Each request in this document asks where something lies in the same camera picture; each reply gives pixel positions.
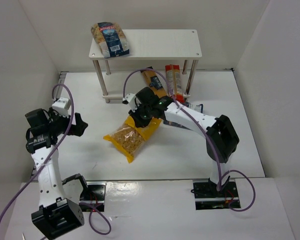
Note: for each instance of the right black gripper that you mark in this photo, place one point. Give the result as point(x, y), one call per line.
point(139, 120)

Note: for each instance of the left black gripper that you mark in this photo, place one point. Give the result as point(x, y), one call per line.
point(71, 125)

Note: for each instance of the yellow macaroni bag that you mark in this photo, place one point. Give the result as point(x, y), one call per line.
point(128, 138)

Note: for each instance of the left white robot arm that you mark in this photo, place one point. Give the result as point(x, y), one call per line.
point(58, 213)

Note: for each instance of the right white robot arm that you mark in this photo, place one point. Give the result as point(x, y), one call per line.
point(219, 133)

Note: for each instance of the blue Barilla pasta box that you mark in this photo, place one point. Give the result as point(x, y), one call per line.
point(196, 107)

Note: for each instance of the white two-tier shelf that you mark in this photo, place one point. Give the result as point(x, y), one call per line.
point(147, 46)

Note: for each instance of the blue clear pasta bag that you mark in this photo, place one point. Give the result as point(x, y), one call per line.
point(111, 39)

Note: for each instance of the yellow spaghetti pack blue label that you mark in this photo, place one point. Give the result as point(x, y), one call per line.
point(153, 82)

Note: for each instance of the red spaghetti pack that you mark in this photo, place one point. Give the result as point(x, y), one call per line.
point(173, 77)

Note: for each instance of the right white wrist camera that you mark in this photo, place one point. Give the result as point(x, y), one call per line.
point(130, 99)

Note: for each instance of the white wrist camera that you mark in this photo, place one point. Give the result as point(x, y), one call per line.
point(130, 99)
point(61, 106)

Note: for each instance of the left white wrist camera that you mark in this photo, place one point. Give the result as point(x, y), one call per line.
point(61, 106)

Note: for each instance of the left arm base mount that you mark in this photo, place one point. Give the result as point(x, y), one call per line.
point(94, 195)

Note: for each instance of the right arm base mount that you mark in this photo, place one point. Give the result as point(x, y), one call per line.
point(206, 197)

